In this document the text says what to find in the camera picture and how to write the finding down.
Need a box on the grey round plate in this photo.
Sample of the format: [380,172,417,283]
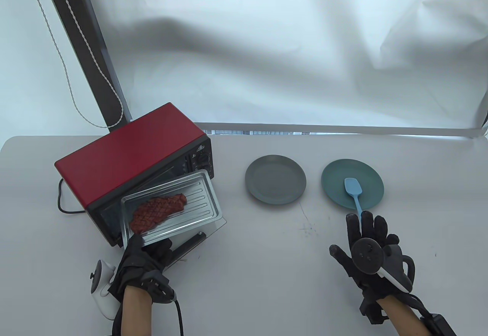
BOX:
[245,155,307,205]

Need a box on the white and black controller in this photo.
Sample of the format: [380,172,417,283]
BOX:
[90,260,119,320]
[352,238,416,295]

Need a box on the grilled brown steak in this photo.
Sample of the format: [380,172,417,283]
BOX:
[130,193,188,234]

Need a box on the white and black right controller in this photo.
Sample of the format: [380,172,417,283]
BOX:
[352,238,416,295]

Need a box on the blue dessert spatula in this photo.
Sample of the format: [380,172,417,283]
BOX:
[344,178,364,215]

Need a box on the person's right hand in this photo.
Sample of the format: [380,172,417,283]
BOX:
[329,211,416,302]

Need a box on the white twisted cord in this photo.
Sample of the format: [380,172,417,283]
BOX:
[25,0,124,129]

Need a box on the person's left hand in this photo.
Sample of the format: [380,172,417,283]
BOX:
[108,233,178,303]

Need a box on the dark metal pole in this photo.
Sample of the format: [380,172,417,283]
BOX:
[39,0,132,129]

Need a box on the person's left forearm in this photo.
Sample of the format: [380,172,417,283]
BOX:
[112,286,154,336]

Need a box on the black forearm box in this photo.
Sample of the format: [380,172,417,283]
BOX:
[419,313,458,336]

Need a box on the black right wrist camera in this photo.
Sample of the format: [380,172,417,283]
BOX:
[358,298,388,326]

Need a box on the red countertop oven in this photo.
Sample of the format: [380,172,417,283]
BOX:
[55,103,228,266]

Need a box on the white and black left controller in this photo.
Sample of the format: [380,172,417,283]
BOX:
[90,260,119,320]

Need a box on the white backdrop cloth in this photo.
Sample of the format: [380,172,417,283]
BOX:
[0,0,488,139]

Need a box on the teal round plate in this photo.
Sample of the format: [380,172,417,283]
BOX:
[321,159,384,211]

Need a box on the person's right forearm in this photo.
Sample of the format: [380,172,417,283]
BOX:
[380,297,429,336]

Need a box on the silver metal baking tray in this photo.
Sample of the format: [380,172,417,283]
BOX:
[121,169,223,249]

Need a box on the black oven power cable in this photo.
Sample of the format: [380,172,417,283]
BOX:
[57,178,87,215]

